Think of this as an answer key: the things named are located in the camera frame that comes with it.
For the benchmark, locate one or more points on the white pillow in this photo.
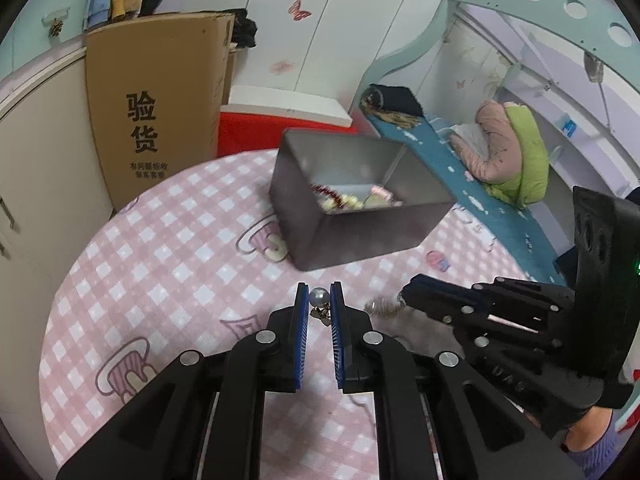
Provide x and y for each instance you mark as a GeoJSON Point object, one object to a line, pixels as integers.
{"type": "Point", "coordinates": [467, 135]}

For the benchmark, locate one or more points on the teal printed bed sheet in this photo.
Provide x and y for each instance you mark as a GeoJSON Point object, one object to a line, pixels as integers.
{"type": "Point", "coordinates": [450, 170]}

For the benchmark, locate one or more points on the black bag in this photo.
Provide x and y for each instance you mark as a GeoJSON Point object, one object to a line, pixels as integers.
{"type": "Point", "coordinates": [245, 27]}

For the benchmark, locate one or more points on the faint pink butterfly sticker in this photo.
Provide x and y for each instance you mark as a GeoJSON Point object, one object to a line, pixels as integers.
{"type": "Point", "coordinates": [282, 66]}

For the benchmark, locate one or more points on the pearl earring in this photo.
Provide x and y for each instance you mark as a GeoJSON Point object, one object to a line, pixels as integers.
{"type": "Point", "coordinates": [317, 299]}

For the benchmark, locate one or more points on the grey hanging bag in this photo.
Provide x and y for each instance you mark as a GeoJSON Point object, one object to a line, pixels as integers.
{"type": "Point", "coordinates": [594, 67]}

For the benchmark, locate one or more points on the dark folded clothes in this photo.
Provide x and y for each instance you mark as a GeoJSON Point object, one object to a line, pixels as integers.
{"type": "Point", "coordinates": [390, 117]}

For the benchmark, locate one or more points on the white wardrobe doors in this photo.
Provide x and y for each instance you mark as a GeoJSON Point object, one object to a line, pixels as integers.
{"type": "Point", "coordinates": [325, 35]}

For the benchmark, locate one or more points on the beige low cabinet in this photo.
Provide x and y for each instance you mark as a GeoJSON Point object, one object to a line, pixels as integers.
{"type": "Point", "coordinates": [50, 160]}

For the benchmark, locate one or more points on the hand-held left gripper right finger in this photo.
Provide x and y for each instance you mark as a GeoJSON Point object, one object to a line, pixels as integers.
{"type": "Point", "coordinates": [337, 345]}

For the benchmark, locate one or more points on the pink checked tablecloth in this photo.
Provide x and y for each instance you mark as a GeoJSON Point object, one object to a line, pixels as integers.
{"type": "Point", "coordinates": [175, 260]}

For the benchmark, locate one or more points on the white board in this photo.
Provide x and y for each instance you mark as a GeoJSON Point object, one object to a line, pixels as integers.
{"type": "Point", "coordinates": [285, 102]}

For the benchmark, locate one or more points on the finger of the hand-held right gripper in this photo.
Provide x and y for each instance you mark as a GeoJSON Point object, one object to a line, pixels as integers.
{"type": "Point", "coordinates": [520, 297]}
{"type": "Point", "coordinates": [475, 327]}

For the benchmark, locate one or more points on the red storage box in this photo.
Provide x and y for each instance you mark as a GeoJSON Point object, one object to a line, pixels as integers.
{"type": "Point", "coordinates": [250, 130]}

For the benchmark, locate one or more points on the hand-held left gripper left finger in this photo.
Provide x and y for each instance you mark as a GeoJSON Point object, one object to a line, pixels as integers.
{"type": "Point", "coordinates": [301, 345]}

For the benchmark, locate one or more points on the green quilt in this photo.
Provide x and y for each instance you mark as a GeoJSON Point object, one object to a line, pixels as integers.
{"type": "Point", "coordinates": [525, 155]}

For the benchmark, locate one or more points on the teal bunk bed frame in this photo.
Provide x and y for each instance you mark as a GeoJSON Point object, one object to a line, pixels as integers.
{"type": "Point", "coordinates": [425, 35]}

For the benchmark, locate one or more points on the pink quilt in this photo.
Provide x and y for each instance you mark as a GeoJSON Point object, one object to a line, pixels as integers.
{"type": "Point", "coordinates": [492, 145]}

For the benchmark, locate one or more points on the person's right forearm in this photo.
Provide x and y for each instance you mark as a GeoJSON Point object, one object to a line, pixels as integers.
{"type": "Point", "coordinates": [600, 460]}

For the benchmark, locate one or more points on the large cardboard box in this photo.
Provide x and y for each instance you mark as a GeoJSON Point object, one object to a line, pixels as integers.
{"type": "Point", "coordinates": [150, 85]}

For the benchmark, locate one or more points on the pine cone drawer knob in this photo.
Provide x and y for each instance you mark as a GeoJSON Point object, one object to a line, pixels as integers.
{"type": "Point", "coordinates": [56, 27]}

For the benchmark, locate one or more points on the grey metal box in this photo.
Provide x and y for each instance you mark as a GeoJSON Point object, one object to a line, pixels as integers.
{"type": "Point", "coordinates": [360, 235]}

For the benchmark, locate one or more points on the teal drawer cabinet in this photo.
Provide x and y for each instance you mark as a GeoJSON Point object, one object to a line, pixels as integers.
{"type": "Point", "coordinates": [30, 20]}

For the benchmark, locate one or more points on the small blue box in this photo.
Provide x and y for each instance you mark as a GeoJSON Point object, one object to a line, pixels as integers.
{"type": "Point", "coordinates": [567, 125]}

